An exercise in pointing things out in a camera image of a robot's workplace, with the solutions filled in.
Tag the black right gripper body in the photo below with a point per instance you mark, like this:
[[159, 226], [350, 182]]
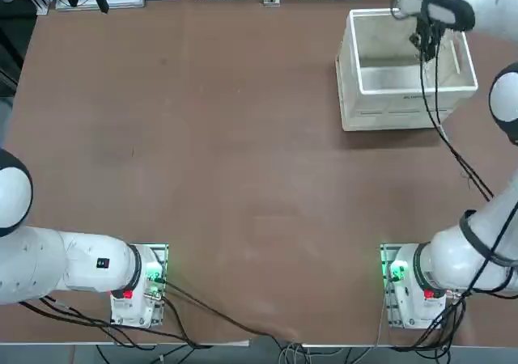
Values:
[[429, 36]]

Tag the white folding storage box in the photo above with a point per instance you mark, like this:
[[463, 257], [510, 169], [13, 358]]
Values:
[[388, 109]]

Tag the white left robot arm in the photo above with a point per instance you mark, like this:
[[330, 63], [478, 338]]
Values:
[[81, 263]]

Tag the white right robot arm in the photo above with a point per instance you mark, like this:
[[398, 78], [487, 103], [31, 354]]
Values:
[[457, 255]]

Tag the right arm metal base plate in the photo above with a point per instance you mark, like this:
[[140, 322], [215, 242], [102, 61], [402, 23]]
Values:
[[390, 317]]

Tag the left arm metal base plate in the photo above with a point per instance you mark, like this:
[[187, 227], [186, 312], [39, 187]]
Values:
[[161, 250]]

